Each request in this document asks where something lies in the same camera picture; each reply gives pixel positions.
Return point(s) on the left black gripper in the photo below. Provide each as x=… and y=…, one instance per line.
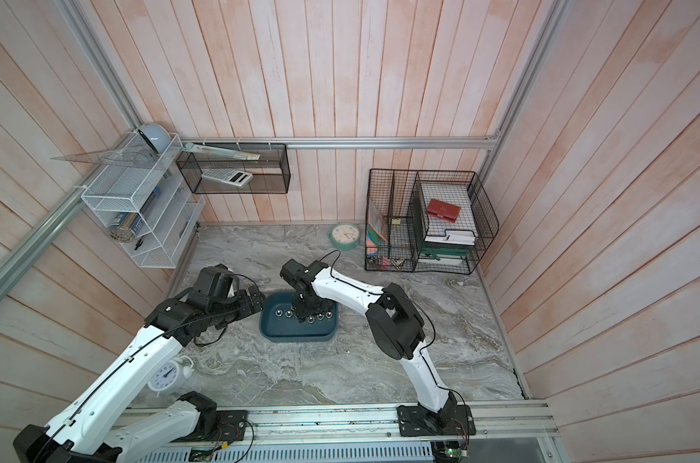
x=248, y=309

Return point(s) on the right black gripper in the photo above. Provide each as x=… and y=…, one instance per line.
x=302, y=311

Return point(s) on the teal plastic storage box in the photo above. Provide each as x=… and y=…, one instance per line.
x=291, y=330

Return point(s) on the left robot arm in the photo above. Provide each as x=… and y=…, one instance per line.
x=83, y=431

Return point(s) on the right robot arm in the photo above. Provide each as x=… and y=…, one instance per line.
x=397, y=327

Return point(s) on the green round clock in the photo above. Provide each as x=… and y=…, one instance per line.
x=345, y=236

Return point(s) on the white alarm clock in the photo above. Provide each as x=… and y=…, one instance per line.
x=170, y=377

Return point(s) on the white calculator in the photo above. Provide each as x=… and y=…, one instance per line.
x=228, y=176

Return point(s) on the green ruler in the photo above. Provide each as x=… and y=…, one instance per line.
x=219, y=154

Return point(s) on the stack of books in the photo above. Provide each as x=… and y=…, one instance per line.
x=441, y=242

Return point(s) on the red notebook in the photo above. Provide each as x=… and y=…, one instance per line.
x=442, y=210

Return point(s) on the clear triangle ruler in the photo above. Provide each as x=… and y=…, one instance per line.
x=131, y=157

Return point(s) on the black wire wall basket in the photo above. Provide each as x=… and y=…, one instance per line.
x=272, y=173

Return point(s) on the black wire desk organizer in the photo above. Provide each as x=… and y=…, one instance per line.
x=390, y=220

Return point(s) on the white wire wall shelf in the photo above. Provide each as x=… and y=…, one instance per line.
x=151, y=213

